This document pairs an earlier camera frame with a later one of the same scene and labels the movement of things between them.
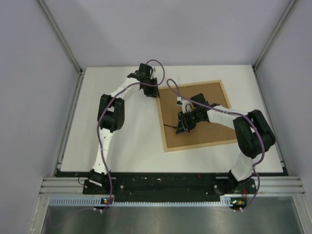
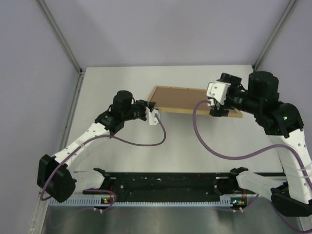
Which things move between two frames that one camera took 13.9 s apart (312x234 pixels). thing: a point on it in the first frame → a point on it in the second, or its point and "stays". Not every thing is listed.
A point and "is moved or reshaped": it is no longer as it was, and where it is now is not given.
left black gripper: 154,92 → 144,104
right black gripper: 183,126 → 234,82
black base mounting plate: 168,187 stays
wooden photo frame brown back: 206,134 is moved or reshaped
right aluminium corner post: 285,13 stays
